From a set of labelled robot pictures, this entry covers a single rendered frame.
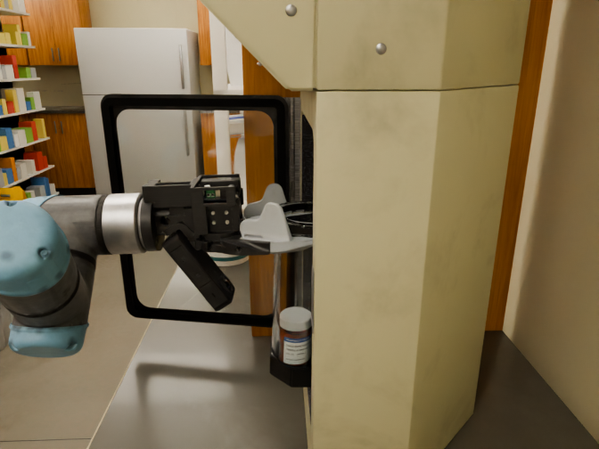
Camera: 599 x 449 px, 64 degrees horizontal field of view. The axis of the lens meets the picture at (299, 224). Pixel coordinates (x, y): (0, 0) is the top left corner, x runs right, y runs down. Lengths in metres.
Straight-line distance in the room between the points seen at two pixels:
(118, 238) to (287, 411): 0.36
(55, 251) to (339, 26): 0.31
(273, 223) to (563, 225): 0.52
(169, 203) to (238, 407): 0.35
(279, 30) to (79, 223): 0.33
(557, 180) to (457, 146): 0.43
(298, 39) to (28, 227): 0.27
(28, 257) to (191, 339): 0.55
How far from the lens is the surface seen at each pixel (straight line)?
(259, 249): 0.55
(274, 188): 0.64
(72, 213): 0.62
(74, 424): 2.37
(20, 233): 0.45
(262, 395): 0.80
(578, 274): 0.87
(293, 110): 0.75
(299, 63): 0.43
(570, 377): 0.92
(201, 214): 0.57
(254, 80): 0.80
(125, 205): 0.60
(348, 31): 0.44
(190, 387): 0.83
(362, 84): 0.44
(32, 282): 0.46
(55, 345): 0.57
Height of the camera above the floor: 1.43
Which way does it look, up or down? 18 degrees down
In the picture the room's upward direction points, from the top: straight up
